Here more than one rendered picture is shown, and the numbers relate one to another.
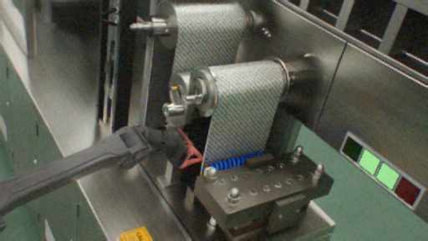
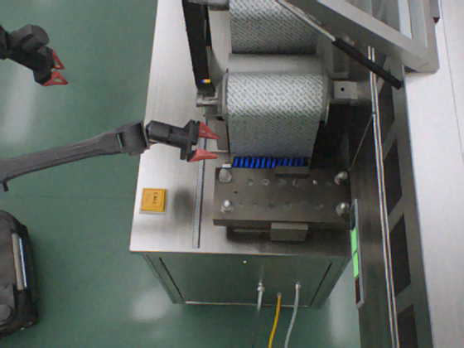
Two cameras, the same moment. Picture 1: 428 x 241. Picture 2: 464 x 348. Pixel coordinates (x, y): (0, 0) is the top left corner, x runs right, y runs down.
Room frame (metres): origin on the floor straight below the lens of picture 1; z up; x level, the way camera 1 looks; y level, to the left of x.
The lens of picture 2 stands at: (0.56, -0.49, 2.46)
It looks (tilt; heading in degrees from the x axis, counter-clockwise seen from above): 66 degrees down; 46
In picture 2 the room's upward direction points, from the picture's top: 5 degrees counter-clockwise
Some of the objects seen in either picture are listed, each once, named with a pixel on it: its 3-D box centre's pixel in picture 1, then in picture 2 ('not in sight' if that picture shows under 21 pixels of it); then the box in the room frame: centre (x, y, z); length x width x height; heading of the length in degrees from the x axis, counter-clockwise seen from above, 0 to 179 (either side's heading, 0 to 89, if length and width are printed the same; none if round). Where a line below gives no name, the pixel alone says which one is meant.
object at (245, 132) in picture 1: (239, 135); (271, 143); (1.14, -0.08, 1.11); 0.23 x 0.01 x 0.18; 129
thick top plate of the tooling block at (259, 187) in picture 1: (265, 185); (283, 198); (1.07, -0.19, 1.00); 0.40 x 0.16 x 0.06; 129
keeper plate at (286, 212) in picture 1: (286, 213); (288, 232); (1.01, -0.26, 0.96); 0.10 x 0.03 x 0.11; 129
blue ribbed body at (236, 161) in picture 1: (237, 161); (270, 163); (1.12, -0.10, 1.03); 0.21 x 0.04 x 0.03; 129
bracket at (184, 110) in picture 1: (175, 143); (216, 123); (1.11, 0.10, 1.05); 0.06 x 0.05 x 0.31; 129
